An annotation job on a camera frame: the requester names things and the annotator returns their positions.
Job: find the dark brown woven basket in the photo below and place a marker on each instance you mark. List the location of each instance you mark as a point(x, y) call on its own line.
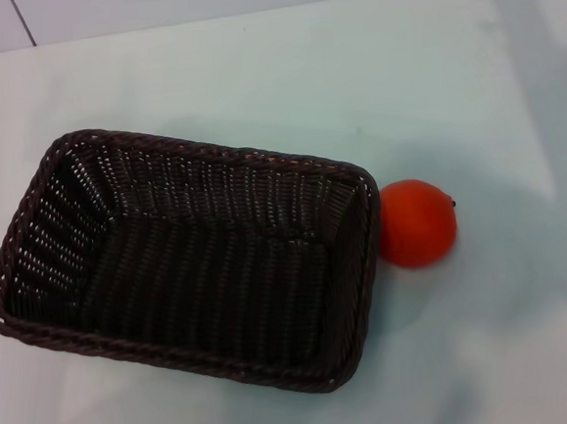
point(210, 276)

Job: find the orange round fruit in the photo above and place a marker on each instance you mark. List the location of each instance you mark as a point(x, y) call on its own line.
point(419, 223)

